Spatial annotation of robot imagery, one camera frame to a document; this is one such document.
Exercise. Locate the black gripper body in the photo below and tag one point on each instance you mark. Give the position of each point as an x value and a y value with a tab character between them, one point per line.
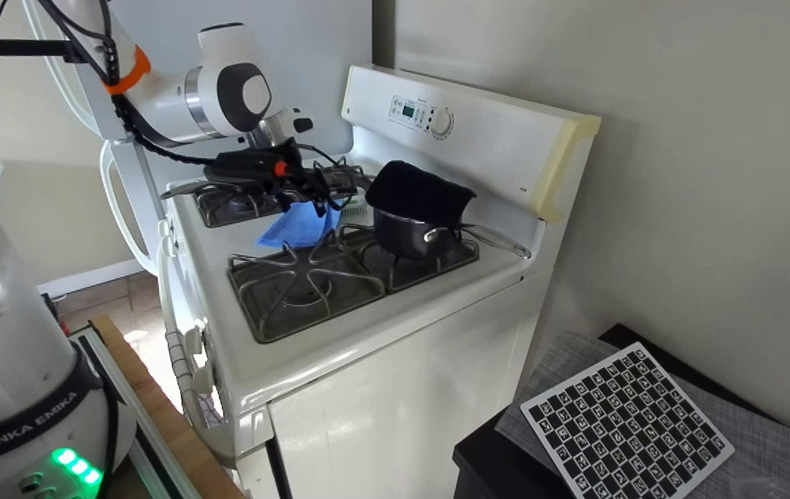
296	182

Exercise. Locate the blue cleaning cloth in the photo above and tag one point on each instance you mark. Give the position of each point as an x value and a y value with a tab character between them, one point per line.
296	230

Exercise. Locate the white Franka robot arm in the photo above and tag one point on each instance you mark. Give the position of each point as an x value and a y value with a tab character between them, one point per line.
216	93

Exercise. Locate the black stove grate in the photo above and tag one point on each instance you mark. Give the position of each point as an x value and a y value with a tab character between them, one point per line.
295	265
227	208

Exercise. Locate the black saucepan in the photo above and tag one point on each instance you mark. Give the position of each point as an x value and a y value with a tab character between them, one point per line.
403	239

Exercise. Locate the black cloth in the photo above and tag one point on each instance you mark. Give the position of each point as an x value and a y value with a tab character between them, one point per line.
415	193

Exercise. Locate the grey white refrigerator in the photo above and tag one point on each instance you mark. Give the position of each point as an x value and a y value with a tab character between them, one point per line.
318	56

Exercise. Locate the light dish towel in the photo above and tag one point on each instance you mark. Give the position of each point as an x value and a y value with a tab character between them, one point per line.
194	377

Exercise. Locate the white gas stove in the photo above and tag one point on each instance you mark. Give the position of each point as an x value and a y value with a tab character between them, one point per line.
393	406

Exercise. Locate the wooden board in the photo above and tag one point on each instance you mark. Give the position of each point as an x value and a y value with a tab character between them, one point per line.
166	426

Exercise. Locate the black pole with orange tape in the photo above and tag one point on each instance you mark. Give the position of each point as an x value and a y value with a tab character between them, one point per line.
23	46

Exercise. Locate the black side table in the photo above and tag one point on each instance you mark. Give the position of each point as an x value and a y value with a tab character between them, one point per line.
485	466

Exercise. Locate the black white calibration checkerboard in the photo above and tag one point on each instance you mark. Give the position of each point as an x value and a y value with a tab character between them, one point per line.
625	431

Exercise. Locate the grey mat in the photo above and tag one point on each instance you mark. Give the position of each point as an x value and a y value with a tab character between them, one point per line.
772	462

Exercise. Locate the aluminium frame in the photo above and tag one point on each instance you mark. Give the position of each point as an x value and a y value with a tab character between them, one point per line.
131	419

